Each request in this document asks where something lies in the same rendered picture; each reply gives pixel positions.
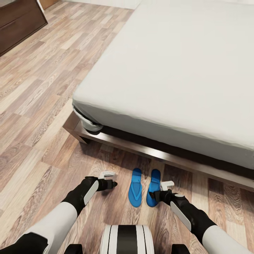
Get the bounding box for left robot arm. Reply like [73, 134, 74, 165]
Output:
[0, 170, 117, 254]

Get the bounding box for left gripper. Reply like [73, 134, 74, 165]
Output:
[100, 179, 117, 191]

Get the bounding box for robot trunk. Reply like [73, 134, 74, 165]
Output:
[100, 225, 155, 254]

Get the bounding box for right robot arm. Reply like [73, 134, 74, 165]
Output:
[149, 181, 254, 254]

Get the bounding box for sandal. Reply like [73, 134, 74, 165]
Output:
[146, 169, 161, 207]
[128, 168, 142, 207]

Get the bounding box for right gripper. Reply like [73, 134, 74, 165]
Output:
[149, 189, 172, 204]

